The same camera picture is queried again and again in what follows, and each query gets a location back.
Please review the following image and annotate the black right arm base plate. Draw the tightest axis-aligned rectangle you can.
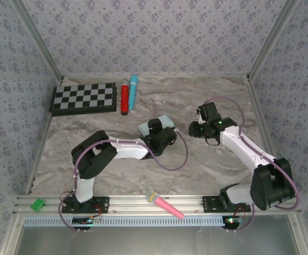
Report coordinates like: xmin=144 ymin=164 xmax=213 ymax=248
xmin=202 ymin=195 xmax=251 ymax=213

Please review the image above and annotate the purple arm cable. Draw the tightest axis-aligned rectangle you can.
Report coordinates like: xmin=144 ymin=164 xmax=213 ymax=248
xmin=203 ymin=96 xmax=302 ymax=234
xmin=58 ymin=130 xmax=190 ymax=234

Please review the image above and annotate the aluminium frame post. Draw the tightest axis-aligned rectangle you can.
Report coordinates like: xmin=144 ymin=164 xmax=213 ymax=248
xmin=246 ymin=0 xmax=301 ymax=81
xmin=10 ymin=0 xmax=65 ymax=82

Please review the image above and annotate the green toy block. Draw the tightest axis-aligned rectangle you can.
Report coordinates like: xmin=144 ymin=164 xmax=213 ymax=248
xmin=30 ymin=198 xmax=46 ymax=212

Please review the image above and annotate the aluminium side rail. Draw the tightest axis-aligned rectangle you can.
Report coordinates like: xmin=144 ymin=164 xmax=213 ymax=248
xmin=25 ymin=79 xmax=64 ymax=195
xmin=245 ymin=76 xmax=288 ymax=194

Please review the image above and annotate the grey slotted cable duct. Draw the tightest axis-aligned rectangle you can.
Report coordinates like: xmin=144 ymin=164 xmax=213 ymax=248
xmin=23 ymin=215 xmax=228 ymax=227

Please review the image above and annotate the pink toy microphone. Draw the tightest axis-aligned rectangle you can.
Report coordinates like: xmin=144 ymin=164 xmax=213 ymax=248
xmin=146 ymin=190 xmax=185 ymax=220

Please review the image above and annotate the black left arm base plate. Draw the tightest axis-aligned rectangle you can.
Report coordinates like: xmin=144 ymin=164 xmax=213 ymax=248
xmin=62 ymin=195 xmax=110 ymax=214

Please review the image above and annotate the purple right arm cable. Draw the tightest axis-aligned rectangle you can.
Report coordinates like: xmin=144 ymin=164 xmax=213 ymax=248
xmin=203 ymin=96 xmax=302 ymax=234

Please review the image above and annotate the teal blue marker pen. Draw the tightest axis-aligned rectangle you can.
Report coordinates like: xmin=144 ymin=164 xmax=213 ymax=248
xmin=127 ymin=74 xmax=139 ymax=112

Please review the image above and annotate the small circuit board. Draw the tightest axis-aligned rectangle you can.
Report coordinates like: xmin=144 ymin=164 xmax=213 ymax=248
xmin=222 ymin=215 xmax=244 ymax=230
xmin=72 ymin=216 xmax=102 ymax=227

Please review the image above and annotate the light blue paper box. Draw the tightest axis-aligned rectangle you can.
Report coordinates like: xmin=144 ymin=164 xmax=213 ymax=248
xmin=138 ymin=114 xmax=175 ymax=138

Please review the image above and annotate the black and grey chessboard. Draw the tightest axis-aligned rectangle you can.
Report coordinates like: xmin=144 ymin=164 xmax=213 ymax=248
xmin=49 ymin=82 xmax=117 ymax=117

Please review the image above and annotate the aluminium mounting rail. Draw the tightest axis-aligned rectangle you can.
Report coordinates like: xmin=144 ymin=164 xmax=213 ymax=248
xmin=12 ymin=193 xmax=302 ymax=215

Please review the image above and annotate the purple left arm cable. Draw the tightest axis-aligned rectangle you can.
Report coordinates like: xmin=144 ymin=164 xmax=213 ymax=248
xmin=58 ymin=130 xmax=190 ymax=234

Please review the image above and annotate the red glitter tube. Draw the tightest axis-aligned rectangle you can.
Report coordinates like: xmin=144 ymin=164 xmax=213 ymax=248
xmin=120 ymin=81 xmax=130 ymax=116

